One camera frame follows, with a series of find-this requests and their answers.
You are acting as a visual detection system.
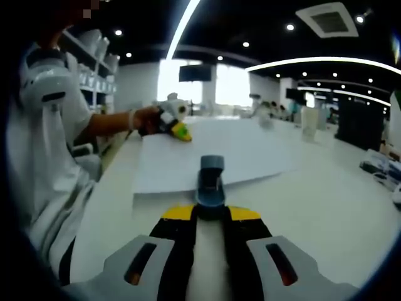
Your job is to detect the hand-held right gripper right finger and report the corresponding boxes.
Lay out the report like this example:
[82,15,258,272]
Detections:
[222,205,361,301]

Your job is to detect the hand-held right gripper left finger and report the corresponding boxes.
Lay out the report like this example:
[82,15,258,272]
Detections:
[62,203,197,301]

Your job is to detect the white paper sheet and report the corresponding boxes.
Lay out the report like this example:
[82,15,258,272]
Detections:
[132,120,301,203]

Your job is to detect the person's left hand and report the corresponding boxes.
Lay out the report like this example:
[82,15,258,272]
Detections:
[128,105,164,138]

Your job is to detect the black hanging monitor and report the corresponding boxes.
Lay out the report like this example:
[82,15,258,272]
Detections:
[285,88,306,100]
[179,65,212,82]

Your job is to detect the long curved ceiling light strip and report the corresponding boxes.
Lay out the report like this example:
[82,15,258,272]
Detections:
[165,0,201,59]

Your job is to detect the white shelf unit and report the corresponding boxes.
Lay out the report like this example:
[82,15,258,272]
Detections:
[62,28,122,112]

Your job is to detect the person's torso white shirt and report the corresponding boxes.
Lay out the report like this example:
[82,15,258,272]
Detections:
[6,46,104,280]

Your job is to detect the person's head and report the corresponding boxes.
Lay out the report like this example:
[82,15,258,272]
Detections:
[34,0,107,51]

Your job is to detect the round ceiling spotlights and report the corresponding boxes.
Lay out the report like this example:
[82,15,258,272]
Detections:
[114,14,389,115]

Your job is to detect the arched ceiling light strip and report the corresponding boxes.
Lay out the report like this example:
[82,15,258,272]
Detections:
[245,56,401,76]

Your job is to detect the stack of blue white books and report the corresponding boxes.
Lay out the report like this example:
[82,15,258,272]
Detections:
[359,149,394,176]

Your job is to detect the ceiling air conditioner vent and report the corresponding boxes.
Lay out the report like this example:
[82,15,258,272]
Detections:
[294,2,360,38]

